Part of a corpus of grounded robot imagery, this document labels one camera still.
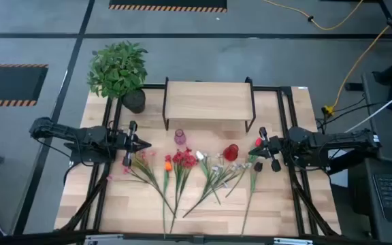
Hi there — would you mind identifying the red flower bunch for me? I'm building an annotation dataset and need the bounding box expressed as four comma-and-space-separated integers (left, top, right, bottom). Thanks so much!
164, 147, 199, 235

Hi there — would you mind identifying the hazard-striped black floor mat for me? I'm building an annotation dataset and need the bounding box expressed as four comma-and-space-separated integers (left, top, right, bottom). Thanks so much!
0, 63, 50, 108
108, 0, 228, 14

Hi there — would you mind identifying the pink flower bunch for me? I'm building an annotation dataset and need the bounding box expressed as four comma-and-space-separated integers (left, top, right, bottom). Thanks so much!
106, 149, 177, 217

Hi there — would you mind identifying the white cable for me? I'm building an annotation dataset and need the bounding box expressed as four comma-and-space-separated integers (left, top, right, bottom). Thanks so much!
344, 84, 392, 133

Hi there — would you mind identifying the wooden shelf with black legs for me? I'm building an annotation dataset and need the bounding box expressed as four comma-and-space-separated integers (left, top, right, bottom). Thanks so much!
161, 76, 257, 133

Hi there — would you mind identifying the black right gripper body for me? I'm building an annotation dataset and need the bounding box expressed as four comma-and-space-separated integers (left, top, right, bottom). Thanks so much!
259, 127, 285, 173

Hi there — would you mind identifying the green plant in black pot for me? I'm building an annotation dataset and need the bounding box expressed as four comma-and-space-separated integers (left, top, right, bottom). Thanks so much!
86, 40, 149, 115

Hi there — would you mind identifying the black tulip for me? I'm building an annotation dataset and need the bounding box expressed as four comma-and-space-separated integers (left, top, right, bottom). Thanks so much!
240, 161, 264, 236

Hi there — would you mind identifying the dark grey desk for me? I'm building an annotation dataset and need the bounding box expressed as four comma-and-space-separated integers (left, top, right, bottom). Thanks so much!
361, 72, 392, 165
347, 158, 392, 245

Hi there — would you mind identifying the purple glass vase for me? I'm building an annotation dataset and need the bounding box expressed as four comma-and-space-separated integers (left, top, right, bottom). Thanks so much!
174, 128, 186, 146

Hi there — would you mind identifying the red glass vase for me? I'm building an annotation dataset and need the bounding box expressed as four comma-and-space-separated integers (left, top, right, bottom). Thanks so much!
222, 143, 240, 163

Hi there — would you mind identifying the black metal table frame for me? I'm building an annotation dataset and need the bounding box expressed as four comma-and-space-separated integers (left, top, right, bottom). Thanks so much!
54, 83, 342, 245

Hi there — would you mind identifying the yellow cable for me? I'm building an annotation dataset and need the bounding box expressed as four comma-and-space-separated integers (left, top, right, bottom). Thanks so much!
321, 2, 392, 117
262, 0, 365, 31

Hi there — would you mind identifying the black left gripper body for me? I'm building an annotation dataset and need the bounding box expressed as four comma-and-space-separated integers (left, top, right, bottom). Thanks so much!
114, 120, 140, 167

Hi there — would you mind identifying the black cable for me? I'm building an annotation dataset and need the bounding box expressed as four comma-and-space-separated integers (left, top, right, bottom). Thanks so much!
316, 97, 389, 132

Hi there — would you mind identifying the white flower bunch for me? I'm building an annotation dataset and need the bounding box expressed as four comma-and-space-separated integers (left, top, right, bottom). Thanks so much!
182, 152, 253, 218

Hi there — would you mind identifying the silver aluminium bracket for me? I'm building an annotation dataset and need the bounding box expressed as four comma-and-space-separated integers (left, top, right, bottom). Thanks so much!
273, 237, 314, 245
83, 233, 125, 245

